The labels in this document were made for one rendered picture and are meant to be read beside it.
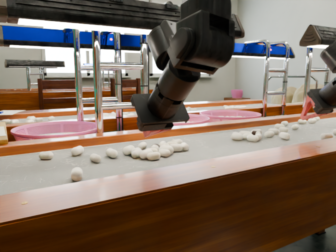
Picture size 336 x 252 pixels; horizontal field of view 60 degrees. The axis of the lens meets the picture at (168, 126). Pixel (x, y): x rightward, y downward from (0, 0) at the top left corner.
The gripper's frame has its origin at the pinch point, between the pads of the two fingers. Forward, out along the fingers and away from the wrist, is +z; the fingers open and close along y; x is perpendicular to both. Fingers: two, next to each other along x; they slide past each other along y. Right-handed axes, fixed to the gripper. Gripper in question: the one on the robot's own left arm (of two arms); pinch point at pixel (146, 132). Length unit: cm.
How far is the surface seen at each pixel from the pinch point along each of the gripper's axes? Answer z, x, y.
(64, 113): 73, -56, 0
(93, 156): 9.8, -0.8, 9.3
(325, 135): 1, 7, -57
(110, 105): 20.3, -21.8, -2.2
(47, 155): 15.4, -5.3, 17.9
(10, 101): 220, -175, 18
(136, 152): 8.4, 0.3, -0.3
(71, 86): 191, -169, -37
